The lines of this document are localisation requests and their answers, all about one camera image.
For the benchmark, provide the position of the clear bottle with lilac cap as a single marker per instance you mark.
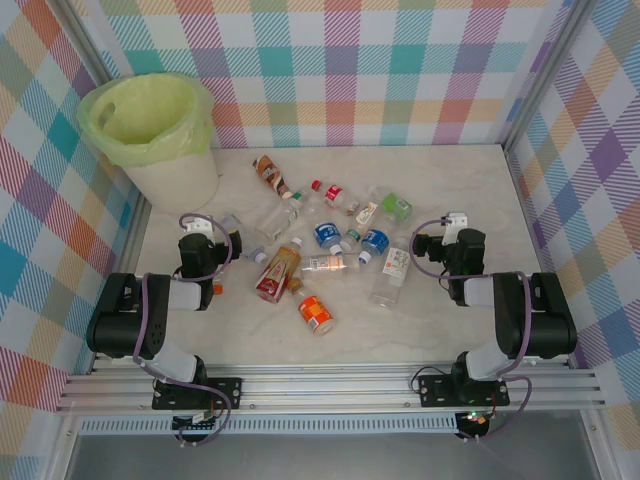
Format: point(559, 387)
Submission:
point(242, 240)

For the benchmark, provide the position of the tall clear white-label bottle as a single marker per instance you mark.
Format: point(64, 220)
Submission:
point(394, 270)

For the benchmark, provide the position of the red and gold label bottle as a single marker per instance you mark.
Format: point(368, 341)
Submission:
point(277, 275)

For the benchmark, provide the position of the clear bottle with green cap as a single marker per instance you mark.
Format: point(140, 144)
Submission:
point(277, 222)

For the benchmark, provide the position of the green label plastic bottle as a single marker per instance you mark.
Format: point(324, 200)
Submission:
point(397, 207)

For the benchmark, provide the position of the blue label plastic bottle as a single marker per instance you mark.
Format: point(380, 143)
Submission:
point(326, 235)
point(376, 241)

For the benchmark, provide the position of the brown label plastic bottle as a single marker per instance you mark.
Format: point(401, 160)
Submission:
point(270, 175)

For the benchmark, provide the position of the cream label plastic bottle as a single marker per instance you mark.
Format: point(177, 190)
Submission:
point(366, 213)

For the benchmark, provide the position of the small clear green-cap bottle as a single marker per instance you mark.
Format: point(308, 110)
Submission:
point(351, 239)

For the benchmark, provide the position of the clear plastic bottle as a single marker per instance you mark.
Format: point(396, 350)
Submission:
point(314, 207)

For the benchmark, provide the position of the orange label plastic bottle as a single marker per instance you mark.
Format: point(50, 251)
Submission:
point(314, 310)

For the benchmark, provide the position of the clear bottle with pink label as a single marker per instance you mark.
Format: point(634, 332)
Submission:
point(327, 263)

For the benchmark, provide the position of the red cap cola bottle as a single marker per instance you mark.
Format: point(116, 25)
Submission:
point(332, 195)

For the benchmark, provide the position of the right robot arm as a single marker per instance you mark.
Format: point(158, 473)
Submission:
point(545, 330)

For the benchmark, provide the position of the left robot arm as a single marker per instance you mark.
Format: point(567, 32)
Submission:
point(120, 330)

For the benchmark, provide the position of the white plastic waste bin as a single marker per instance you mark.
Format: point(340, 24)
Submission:
point(175, 182)

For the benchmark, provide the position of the light green bin liner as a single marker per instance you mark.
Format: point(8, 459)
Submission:
point(145, 115)

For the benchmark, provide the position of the small circuit board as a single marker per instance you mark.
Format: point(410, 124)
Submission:
point(197, 422)
point(475, 419)

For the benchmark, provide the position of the grey metal panel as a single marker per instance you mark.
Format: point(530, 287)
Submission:
point(325, 457)

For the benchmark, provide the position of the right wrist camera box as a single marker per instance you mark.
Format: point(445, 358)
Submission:
point(457, 220)

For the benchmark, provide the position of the aluminium side rail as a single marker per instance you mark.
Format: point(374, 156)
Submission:
point(131, 240)

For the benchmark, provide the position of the left black mount plate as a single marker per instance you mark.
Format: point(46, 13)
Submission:
point(227, 387)

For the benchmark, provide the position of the black mount plate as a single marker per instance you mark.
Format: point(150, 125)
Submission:
point(432, 392)
point(227, 387)

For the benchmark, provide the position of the right black mount plate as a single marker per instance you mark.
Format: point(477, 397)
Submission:
point(432, 392)

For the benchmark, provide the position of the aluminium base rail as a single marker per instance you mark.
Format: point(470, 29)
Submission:
point(325, 387)

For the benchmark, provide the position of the aluminium corner post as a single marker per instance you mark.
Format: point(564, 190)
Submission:
point(90, 37)
point(550, 70)

